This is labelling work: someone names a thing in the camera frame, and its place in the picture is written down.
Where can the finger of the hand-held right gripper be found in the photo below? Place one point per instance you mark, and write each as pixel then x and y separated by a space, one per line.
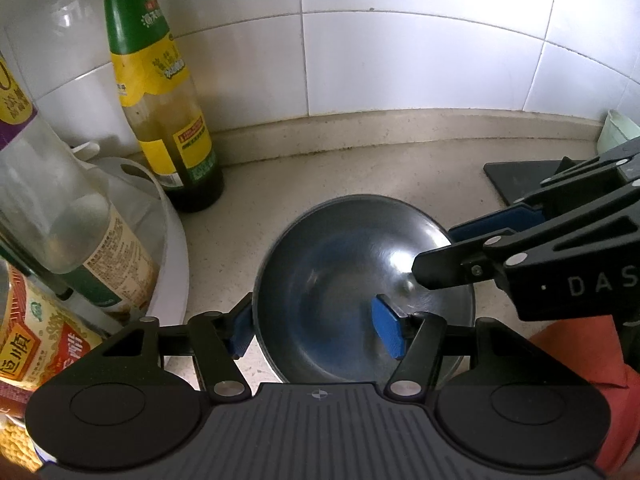
pixel 495 222
pixel 440 267

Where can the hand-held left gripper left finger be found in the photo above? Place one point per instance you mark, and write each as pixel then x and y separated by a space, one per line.
pixel 241 327

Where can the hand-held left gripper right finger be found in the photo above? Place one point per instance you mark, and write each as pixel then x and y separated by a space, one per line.
pixel 387 327

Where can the stainless steel bowl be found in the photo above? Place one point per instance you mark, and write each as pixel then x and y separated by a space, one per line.
pixel 340 270

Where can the black flat mat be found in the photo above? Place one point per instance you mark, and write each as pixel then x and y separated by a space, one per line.
pixel 520 175

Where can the red cloth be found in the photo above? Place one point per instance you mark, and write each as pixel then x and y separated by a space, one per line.
pixel 615 410

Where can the light green bowl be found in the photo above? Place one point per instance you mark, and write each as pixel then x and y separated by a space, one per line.
pixel 620 130

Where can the clear bottle purple neck label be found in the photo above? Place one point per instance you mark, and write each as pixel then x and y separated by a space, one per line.
pixel 75 220

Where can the yellow red label bottle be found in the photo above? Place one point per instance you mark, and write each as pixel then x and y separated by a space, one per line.
pixel 35 350

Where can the green yellow label bottle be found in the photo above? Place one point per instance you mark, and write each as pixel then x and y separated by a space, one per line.
pixel 160 110

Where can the yellow knitted mat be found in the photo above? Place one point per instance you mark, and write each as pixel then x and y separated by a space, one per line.
pixel 17 445

